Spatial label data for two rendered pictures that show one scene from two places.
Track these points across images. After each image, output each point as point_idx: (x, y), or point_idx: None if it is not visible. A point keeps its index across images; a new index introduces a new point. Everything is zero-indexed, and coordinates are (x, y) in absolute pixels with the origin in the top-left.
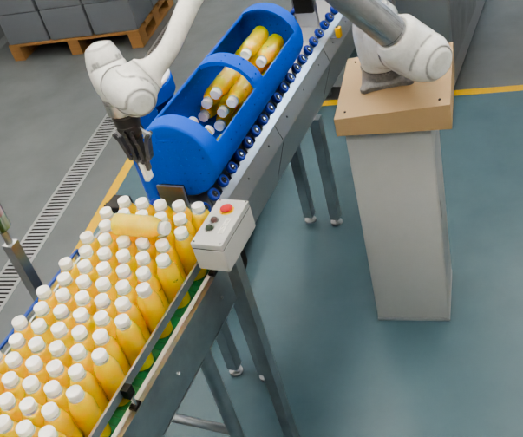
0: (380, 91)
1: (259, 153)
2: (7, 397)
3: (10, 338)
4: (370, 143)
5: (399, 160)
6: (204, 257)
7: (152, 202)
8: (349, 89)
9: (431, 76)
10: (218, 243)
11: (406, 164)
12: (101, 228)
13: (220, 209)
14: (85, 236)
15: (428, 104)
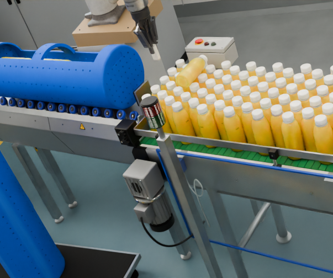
0: (121, 17)
1: None
2: None
3: (275, 109)
4: (136, 49)
5: (147, 53)
6: (228, 55)
7: (136, 111)
8: (106, 28)
9: None
10: (230, 38)
11: (149, 53)
12: (172, 100)
13: (199, 41)
14: (178, 103)
15: (151, 0)
